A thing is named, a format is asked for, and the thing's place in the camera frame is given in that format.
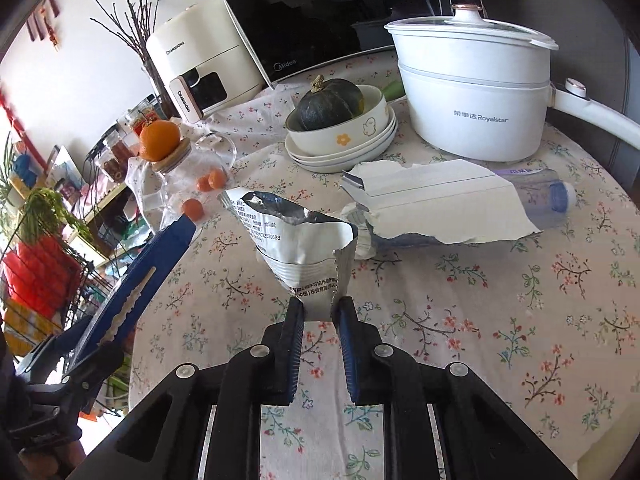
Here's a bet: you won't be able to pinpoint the green potted plant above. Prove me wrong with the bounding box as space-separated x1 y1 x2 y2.
20 186 97 247

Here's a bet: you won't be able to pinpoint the black wire shelf rack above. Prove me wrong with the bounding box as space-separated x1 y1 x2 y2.
0 135 132 413

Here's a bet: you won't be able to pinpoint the white air fryer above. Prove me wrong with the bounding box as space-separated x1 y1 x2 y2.
145 0 267 123

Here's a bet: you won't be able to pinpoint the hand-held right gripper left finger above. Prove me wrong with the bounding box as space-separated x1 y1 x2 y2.
65 296 307 480

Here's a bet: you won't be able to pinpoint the dried twigs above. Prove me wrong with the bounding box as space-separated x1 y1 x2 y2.
90 0 174 68

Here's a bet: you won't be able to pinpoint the red wall decoration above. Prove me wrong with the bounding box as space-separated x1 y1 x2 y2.
26 0 69 52

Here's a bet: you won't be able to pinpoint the spice jar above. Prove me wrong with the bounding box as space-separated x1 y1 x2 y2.
87 129 140 184

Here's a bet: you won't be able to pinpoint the clear plastic bottle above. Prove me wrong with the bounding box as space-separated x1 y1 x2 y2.
492 167 576 232

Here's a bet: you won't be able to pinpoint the floral tablecloth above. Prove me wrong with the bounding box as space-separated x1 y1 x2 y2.
122 50 640 480

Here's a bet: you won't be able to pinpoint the red label jar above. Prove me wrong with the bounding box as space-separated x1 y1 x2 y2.
125 99 162 137

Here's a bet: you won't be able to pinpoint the black microwave oven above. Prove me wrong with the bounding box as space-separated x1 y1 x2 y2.
216 0 484 90

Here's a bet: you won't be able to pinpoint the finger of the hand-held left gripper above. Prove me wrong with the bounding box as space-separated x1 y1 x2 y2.
100 212 197 358
62 254 155 363

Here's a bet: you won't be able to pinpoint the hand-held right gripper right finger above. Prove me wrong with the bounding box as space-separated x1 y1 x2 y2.
332 296 576 480

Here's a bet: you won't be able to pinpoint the person's left hand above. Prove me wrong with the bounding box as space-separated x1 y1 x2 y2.
19 439 87 480

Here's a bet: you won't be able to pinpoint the white silver foil bag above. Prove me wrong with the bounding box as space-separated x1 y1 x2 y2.
220 187 360 322

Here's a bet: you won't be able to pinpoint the large orange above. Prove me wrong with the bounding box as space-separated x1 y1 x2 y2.
138 119 182 163

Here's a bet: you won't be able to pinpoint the red packet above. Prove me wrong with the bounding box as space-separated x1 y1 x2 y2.
2 235 84 319

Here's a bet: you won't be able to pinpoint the torn white blue carton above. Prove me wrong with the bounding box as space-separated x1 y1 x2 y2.
340 159 544 260

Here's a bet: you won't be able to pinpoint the glass vase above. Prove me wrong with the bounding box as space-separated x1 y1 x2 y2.
141 57 176 108

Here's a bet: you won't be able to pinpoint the white electric cooking pot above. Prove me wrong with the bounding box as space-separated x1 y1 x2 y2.
384 4 640 162

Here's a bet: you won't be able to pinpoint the white bowl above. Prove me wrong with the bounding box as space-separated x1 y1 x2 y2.
285 85 390 157

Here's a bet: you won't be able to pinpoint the glass jar with small oranges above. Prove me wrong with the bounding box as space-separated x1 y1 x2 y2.
150 131 237 231

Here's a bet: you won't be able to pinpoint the dark green pumpkin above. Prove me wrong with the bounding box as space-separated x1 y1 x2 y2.
298 75 365 131

